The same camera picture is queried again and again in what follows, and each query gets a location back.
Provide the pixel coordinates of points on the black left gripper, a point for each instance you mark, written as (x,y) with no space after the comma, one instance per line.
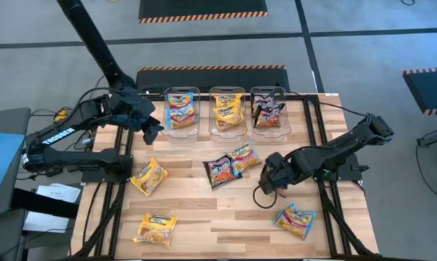
(142,112)

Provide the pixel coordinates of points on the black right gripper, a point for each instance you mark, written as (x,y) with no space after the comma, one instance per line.
(285,166)

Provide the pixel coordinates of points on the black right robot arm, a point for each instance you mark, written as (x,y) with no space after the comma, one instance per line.
(341,146)

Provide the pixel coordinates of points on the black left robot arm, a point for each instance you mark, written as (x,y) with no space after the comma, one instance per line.
(58,137)

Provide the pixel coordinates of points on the clear plastic bin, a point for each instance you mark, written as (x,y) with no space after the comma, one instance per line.
(182,133)
(227,133)
(272,132)

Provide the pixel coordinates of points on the yellow plug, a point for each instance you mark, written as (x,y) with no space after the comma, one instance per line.
(61,116)

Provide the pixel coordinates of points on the white paper sheets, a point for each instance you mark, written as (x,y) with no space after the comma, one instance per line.
(64,194)

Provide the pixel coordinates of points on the hazard-striped black floor mat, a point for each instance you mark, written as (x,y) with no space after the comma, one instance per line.
(269,74)
(203,7)
(432,90)

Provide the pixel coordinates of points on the black padded bar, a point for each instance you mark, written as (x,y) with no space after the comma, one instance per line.
(44,203)

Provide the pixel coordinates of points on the grey side desk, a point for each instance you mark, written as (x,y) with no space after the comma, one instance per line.
(8,121)

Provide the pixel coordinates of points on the blue sheet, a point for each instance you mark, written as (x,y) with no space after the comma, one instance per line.
(4,170)

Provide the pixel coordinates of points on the grey chair base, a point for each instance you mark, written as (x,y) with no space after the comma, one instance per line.
(435,137)

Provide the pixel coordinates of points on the black aluminium table frame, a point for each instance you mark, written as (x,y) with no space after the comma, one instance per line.
(121,190)

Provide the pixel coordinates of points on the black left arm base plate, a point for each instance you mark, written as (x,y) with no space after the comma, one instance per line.
(91,178)

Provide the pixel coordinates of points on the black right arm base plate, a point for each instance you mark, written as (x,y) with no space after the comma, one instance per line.
(354,177)

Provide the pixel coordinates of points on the black camera stand pole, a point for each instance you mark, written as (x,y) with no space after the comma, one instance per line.
(87,32)

